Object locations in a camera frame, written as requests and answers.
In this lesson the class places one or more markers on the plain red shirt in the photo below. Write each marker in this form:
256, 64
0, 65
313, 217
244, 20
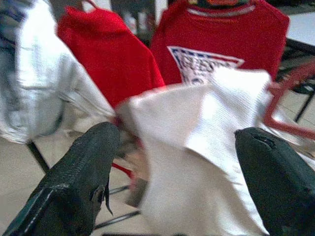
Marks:
105, 54

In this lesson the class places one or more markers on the red Guess logo T-shirt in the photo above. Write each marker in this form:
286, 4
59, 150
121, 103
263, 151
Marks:
221, 32

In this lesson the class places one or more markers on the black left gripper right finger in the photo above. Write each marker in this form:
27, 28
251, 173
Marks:
278, 182

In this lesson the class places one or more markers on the white printed T-shirt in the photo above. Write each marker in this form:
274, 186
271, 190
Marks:
192, 123

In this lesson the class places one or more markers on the large white table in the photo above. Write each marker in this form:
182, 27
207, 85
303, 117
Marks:
302, 27

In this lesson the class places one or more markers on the white jacket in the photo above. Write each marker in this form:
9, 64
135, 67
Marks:
37, 73

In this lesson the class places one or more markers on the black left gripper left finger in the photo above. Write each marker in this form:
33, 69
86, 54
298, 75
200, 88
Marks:
71, 177

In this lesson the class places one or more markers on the red plastic hanger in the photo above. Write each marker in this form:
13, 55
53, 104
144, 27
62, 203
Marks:
270, 108

